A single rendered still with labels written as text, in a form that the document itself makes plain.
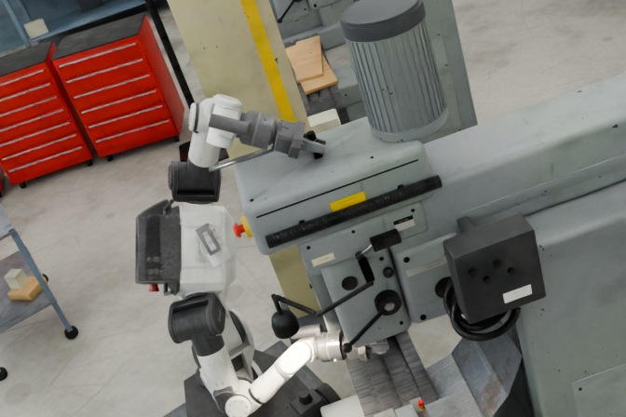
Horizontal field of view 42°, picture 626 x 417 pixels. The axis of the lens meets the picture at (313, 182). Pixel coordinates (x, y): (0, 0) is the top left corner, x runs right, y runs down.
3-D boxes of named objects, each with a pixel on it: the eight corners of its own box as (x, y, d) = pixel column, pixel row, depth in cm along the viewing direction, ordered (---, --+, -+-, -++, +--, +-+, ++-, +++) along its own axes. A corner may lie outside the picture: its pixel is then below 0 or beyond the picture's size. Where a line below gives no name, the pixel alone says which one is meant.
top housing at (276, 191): (262, 262, 205) (240, 209, 197) (249, 209, 228) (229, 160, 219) (439, 197, 206) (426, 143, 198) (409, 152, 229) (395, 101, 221)
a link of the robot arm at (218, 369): (218, 426, 247) (193, 362, 242) (223, 404, 260) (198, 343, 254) (254, 416, 246) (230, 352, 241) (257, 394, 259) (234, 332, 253)
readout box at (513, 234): (470, 329, 195) (454, 261, 185) (457, 305, 203) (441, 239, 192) (550, 300, 196) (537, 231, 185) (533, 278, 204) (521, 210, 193)
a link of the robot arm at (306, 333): (329, 364, 241) (292, 368, 244) (336, 356, 251) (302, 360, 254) (322, 326, 241) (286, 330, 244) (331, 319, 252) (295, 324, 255)
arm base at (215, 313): (183, 349, 250) (166, 339, 241) (181, 309, 256) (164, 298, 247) (228, 339, 247) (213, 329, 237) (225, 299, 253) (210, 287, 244)
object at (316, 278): (329, 334, 234) (308, 278, 224) (326, 325, 238) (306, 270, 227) (342, 329, 235) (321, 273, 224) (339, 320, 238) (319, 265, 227)
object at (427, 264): (415, 329, 226) (393, 256, 213) (391, 278, 247) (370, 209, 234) (480, 305, 226) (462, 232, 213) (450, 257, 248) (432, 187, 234)
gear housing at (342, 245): (308, 276, 211) (297, 247, 206) (292, 228, 232) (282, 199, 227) (430, 233, 212) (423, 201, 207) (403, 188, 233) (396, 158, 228)
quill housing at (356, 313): (351, 356, 229) (319, 268, 213) (335, 311, 247) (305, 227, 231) (415, 332, 229) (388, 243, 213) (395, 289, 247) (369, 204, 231)
